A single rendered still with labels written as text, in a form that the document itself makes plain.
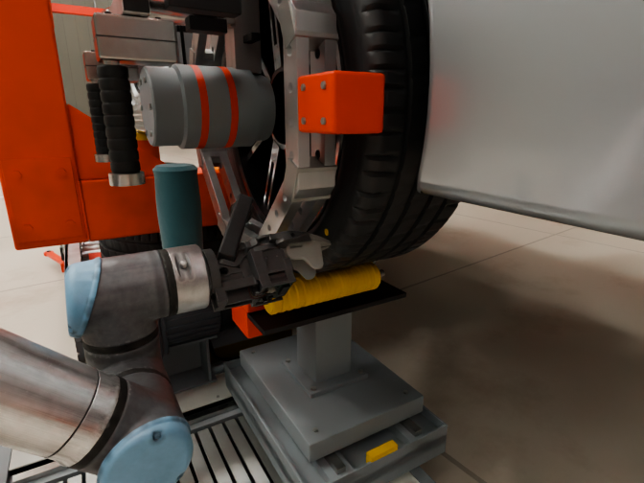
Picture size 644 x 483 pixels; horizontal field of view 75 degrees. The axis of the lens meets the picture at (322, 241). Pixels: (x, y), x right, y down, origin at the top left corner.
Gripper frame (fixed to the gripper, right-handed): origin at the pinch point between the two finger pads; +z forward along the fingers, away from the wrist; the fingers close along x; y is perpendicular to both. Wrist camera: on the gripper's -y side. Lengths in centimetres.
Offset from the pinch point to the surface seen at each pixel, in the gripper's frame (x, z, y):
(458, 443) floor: -47, 44, 43
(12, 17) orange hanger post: -17, -40, -74
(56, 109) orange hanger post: -30, -35, -61
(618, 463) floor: -30, 74, 61
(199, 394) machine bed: -73, -12, 6
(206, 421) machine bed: -67, -13, 14
